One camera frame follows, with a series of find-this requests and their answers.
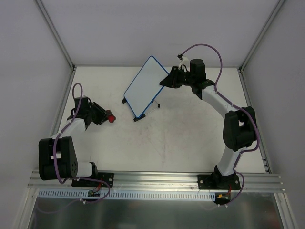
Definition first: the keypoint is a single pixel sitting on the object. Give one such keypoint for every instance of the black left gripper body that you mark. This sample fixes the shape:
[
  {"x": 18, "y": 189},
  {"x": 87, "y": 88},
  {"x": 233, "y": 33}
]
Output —
[{"x": 100, "y": 113}]

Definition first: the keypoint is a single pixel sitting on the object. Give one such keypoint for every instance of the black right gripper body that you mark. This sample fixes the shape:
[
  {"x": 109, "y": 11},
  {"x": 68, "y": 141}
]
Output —
[{"x": 175, "y": 78}]

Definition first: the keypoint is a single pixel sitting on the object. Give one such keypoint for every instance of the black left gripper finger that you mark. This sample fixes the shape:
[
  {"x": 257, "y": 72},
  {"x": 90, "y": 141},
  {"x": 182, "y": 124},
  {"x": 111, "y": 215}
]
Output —
[
  {"x": 100, "y": 120},
  {"x": 100, "y": 111}
]

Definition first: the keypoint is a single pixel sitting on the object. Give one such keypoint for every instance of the red bone-shaped eraser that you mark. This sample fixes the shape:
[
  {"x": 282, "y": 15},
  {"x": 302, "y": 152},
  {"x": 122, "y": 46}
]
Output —
[{"x": 111, "y": 118}]

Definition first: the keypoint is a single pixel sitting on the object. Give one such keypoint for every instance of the blue-framed whiteboard with stand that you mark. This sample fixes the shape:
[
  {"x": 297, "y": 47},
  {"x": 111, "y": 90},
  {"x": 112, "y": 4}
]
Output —
[{"x": 144, "y": 88}]

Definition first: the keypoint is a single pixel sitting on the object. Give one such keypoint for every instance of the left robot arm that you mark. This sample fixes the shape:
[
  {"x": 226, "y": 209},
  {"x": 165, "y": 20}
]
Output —
[{"x": 57, "y": 156}]

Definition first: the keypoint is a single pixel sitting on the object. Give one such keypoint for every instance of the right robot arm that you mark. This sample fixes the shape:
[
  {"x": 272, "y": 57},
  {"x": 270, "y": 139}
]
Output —
[{"x": 239, "y": 131}]

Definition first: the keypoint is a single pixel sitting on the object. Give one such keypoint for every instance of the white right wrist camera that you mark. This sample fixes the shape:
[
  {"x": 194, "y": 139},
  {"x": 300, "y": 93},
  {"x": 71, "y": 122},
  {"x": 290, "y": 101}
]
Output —
[{"x": 183, "y": 60}]

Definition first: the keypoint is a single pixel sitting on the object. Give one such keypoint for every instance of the right aluminium frame post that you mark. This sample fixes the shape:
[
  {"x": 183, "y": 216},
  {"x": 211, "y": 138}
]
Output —
[{"x": 268, "y": 23}]

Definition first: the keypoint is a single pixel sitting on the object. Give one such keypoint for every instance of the aluminium frame post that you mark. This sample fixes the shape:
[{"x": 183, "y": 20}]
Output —
[
  {"x": 54, "y": 32},
  {"x": 268, "y": 23}
]

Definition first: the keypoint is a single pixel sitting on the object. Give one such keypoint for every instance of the aluminium mounting rail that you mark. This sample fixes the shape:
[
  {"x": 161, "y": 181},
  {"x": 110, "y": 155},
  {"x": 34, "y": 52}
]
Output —
[{"x": 170, "y": 181}]

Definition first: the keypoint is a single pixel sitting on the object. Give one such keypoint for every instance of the white slotted cable duct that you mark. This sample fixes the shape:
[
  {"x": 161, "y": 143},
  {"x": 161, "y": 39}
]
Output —
[{"x": 127, "y": 194}]

